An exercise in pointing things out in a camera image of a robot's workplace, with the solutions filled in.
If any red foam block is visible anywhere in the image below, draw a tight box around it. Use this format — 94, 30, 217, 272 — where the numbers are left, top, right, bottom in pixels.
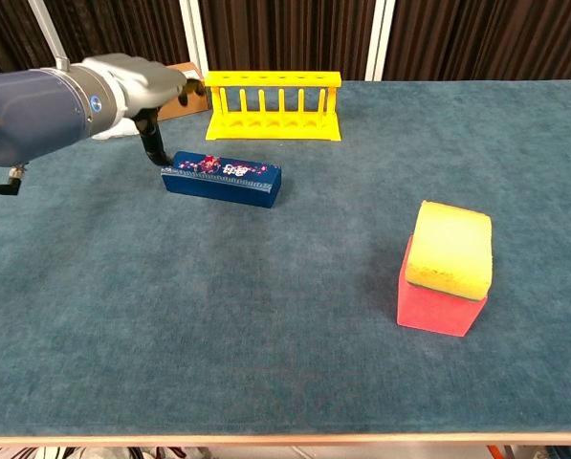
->
396, 234, 489, 339

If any white plastic packet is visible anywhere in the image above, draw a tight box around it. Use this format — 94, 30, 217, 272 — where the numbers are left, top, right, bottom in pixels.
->
91, 117, 141, 141

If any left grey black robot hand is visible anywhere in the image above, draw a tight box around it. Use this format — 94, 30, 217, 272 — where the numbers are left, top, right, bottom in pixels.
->
81, 52, 207, 167

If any dark pleated partition panel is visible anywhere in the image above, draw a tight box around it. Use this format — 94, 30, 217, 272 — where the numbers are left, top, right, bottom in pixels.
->
197, 0, 377, 81
43, 0, 191, 73
0, 0, 59, 77
383, 0, 571, 81

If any blue eyeglasses case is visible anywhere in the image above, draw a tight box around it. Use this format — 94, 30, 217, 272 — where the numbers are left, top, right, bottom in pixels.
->
160, 150, 283, 209

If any white aluminium partition post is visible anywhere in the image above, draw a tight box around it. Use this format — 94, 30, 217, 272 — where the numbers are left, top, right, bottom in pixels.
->
26, 0, 71, 71
178, 0, 210, 77
363, 0, 396, 82

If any yellow sponge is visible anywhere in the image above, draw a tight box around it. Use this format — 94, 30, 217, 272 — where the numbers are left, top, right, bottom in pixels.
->
405, 200, 494, 302

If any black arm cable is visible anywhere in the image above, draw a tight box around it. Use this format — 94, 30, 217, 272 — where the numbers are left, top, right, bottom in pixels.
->
0, 164, 29, 196

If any yellow test tube rack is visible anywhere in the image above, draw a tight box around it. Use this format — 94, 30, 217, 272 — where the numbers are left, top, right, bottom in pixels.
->
204, 70, 342, 142

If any blue table cloth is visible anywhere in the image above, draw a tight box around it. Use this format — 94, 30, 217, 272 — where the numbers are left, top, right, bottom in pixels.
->
0, 79, 571, 437

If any brown cardboard box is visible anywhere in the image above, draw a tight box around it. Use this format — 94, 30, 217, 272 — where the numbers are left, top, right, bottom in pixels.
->
156, 61, 210, 122

